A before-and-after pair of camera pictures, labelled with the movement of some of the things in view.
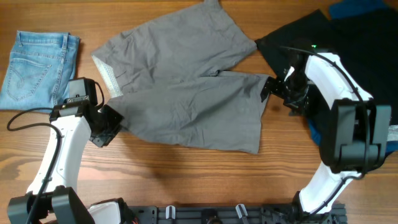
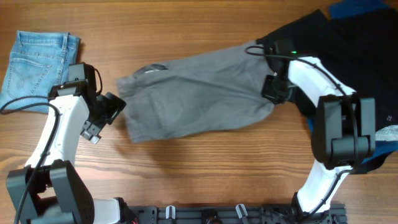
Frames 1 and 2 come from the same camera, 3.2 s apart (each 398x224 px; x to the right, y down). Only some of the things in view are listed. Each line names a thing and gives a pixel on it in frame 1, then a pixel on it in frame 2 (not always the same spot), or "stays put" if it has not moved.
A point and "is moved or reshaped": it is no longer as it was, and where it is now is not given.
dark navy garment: x=365 y=43 stays put
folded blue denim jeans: x=41 y=65 stays put
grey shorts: x=168 y=70 is moved or reshaped
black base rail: x=234 y=214 stays put
